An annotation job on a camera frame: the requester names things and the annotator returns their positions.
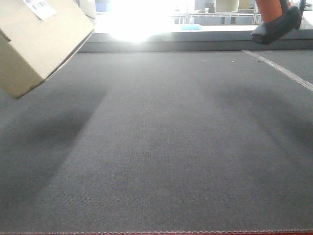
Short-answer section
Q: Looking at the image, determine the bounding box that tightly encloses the orange black barcode scanner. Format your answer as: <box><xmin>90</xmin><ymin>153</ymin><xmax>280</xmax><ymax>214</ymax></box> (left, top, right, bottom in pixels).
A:
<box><xmin>251</xmin><ymin>0</ymin><xmax>302</xmax><ymax>45</ymax></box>

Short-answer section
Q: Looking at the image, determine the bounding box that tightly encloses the white barcode label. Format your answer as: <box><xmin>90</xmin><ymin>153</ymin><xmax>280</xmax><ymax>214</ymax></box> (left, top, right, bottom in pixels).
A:
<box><xmin>23</xmin><ymin>0</ymin><xmax>56</xmax><ymax>20</ymax></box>

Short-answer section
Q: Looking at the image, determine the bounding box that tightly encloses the blue plastic tray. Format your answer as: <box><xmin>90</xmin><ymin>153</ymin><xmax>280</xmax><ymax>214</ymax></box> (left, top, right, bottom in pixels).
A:
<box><xmin>179</xmin><ymin>24</ymin><xmax>201</xmax><ymax>31</ymax></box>

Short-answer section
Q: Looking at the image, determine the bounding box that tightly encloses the small brown cardboard box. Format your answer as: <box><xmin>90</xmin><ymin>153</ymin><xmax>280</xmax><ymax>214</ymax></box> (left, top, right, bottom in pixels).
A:
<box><xmin>0</xmin><ymin>0</ymin><xmax>94</xmax><ymax>99</ymax></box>

